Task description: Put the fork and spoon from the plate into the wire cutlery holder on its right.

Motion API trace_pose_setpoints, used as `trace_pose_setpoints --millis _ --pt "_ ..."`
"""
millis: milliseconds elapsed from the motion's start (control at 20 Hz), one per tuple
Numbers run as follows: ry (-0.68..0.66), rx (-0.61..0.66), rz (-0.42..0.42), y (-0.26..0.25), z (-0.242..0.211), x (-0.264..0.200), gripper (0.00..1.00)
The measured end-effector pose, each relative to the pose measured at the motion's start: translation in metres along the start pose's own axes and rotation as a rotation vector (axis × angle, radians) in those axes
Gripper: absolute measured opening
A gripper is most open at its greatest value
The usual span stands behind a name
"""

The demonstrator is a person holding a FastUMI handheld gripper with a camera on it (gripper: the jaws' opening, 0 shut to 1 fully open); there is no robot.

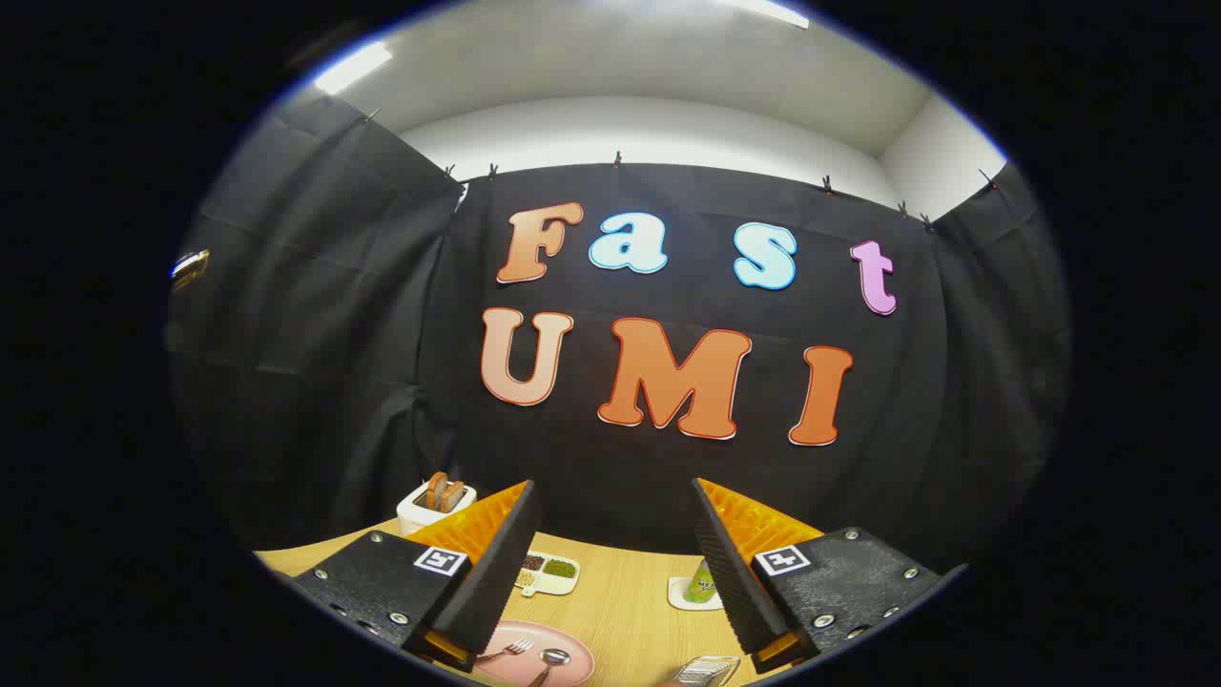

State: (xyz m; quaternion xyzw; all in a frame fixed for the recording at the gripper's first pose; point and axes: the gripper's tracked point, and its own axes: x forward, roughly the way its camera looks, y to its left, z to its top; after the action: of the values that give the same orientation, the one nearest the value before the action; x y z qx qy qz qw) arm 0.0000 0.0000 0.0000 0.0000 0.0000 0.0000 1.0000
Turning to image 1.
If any white square coaster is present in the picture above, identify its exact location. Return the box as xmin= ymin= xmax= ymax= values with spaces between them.
xmin=668 ymin=576 xmax=726 ymax=612

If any pink round plate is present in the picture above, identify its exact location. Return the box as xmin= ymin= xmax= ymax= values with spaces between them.
xmin=474 ymin=620 xmax=596 ymax=687

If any white divided dish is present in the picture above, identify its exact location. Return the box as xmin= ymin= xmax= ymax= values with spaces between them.
xmin=513 ymin=553 xmax=581 ymax=598

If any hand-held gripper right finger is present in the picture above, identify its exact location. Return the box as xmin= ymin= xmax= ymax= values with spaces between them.
xmin=692 ymin=477 xmax=967 ymax=676

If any metal wire basket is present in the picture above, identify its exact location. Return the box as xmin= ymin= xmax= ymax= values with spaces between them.
xmin=673 ymin=656 xmax=742 ymax=687

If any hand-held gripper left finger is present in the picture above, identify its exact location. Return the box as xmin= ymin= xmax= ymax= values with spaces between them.
xmin=286 ymin=480 xmax=543 ymax=675

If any white toaster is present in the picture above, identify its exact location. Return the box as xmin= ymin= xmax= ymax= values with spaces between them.
xmin=397 ymin=480 xmax=478 ymax=537

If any row of black cloth clips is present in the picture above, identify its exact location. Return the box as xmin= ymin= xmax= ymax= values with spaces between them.
xmin=362 ymin=107 xmax=1003 ymax=235

